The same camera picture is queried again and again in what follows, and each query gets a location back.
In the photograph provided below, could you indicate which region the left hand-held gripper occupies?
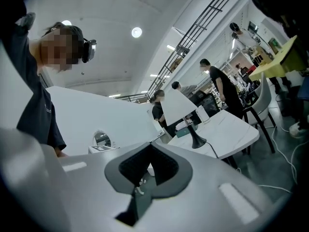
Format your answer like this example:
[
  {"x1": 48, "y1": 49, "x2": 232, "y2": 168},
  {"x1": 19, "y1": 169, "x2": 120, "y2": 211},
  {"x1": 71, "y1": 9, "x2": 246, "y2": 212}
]
[{"x1": 88, "y1": 145, "x2": 116, "y2": 154}]

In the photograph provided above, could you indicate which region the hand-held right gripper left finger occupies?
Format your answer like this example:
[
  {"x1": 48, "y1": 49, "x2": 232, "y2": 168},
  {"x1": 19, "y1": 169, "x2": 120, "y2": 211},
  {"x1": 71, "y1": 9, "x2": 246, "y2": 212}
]
[{"x1": 42, "y1": 141, "x2": 152, "y2": 232}]

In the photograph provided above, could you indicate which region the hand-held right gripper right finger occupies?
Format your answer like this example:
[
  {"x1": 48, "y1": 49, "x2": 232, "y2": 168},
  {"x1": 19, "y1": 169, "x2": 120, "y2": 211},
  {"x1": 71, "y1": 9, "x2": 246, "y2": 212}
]
[{"x1": 140, "y1": 141, "x2": 276, "y2": 232}]

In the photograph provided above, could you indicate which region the white table lamp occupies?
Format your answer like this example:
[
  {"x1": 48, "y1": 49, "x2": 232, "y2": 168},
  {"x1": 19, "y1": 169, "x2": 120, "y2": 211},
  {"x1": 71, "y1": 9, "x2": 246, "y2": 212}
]
[{"x1": 160, "y1": 89, "x2": 208, "y2": 149}]

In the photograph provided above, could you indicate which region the ornate white round mirror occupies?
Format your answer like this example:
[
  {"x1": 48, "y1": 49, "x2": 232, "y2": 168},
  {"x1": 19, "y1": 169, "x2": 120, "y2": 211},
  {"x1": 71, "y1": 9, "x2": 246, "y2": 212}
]
[{"x1": 93, "y1": 130, "x2": 112, "y2": 147}]

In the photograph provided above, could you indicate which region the white marble table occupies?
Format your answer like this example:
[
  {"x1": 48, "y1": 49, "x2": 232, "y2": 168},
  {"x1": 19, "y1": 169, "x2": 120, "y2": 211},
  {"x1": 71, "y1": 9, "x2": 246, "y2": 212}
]
[{"x1": 168, "y1": 109, "x2": 260, "y2": 160}]

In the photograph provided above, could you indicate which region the dark rectangular box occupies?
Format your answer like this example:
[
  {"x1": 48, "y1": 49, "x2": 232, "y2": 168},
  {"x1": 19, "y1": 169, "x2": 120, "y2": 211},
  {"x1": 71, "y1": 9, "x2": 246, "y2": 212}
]
[{"x1": 175, "y1": 123, "x2": 199, "y2": 139}]

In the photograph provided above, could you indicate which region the person's black shirt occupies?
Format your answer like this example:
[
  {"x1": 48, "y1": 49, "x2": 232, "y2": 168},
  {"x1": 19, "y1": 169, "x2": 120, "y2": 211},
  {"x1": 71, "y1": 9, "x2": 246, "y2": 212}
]
[{"x1": 0, "y1": 8, "x2": 67, "y2": 158}]

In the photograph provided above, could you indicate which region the white cup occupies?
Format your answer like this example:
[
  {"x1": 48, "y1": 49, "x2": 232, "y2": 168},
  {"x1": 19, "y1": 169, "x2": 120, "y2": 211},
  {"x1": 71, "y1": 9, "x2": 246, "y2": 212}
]
[{"x1": 196, "y1": 106, "x2": 211, "y2": 123}]

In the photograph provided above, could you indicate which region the black office chair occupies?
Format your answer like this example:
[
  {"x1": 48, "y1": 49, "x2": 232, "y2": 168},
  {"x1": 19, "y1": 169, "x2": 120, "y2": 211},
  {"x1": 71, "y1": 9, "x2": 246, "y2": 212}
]
[{"x1": 190, "y1": 91, "x2": 221, "y2": 118}]

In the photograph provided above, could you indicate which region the person's face and neck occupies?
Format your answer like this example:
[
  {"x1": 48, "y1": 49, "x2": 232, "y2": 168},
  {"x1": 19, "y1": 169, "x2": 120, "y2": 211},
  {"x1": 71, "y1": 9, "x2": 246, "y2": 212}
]
[{"x1": 30, "y1": 22, "x2": 85, "y2": 73}]

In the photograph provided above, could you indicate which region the white shell chair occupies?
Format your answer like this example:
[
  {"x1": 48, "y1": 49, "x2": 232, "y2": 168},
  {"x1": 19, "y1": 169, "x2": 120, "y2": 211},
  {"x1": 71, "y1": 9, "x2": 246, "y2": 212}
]
[{"x1": 242, "y1": 72, "x2": 276, "y2": 154}]

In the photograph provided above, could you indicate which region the black metal railing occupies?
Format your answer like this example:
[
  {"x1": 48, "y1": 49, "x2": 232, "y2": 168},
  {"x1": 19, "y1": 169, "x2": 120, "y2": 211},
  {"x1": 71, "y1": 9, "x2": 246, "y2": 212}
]
[{"x1": 115, "y1": 0, "x2": 235, "y2": 103}]

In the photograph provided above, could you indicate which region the black lamp cable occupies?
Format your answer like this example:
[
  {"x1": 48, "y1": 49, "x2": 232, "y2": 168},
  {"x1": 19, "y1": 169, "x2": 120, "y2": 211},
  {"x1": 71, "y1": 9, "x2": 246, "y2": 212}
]
[{"x1": 205, "y1": 141, "x2": 219, "y2": 159}]

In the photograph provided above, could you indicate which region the white cable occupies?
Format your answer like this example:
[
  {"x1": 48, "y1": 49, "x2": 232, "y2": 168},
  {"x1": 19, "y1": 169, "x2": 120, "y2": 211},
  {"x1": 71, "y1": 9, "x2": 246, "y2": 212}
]
[{"x1": 258, "y1": 126, "x2": 304, "y2": 194}]

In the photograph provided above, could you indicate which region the black head-worn camera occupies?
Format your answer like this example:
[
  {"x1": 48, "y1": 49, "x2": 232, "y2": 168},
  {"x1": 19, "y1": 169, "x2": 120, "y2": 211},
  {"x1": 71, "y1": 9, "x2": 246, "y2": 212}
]
[{"x1": 81, "y1": 39, "x2": 98, "y2": 64}]

